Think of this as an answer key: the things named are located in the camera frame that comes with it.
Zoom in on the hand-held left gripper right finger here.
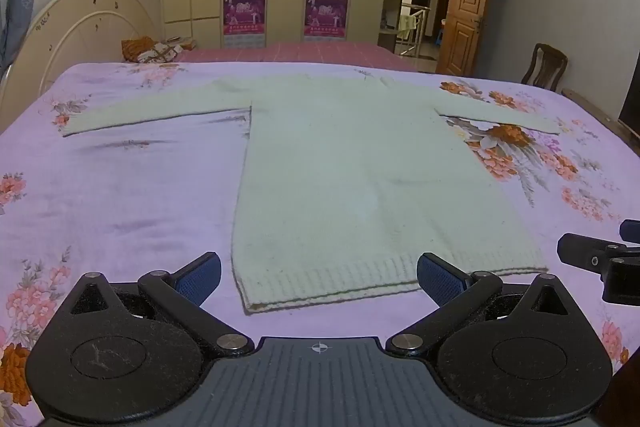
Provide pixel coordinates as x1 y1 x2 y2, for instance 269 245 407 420
386 251 577 359

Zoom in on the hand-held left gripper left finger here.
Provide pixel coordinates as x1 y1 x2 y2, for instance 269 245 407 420
65 251 254 359

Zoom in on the pale green knit sweater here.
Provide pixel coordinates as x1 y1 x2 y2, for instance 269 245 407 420
61 74 562 315

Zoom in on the purple floral blanket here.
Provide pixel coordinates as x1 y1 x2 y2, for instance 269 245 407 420
0 61 640 427

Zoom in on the dark wooden chair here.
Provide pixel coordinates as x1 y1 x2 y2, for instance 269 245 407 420
520 42 569 94

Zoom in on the floral folded cloth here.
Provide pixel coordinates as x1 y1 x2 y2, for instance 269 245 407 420
137 42 186 64

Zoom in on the orange pillow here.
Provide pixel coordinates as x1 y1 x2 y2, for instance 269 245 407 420
121 36 157 62

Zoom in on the pink bed sheet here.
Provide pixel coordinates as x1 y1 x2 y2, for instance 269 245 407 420
176 40 417 70

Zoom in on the brown wooden door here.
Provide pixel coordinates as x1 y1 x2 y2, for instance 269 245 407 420
435 0 489 78

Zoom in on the cream curved headboard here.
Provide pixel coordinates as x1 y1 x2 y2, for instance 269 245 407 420
0 0 163 118

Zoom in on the wooden bed frame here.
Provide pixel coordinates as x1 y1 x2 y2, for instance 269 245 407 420
562 87 640 148

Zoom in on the purple wall poster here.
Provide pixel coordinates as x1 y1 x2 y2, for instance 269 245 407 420
303 0 350 40
222 0 267 50

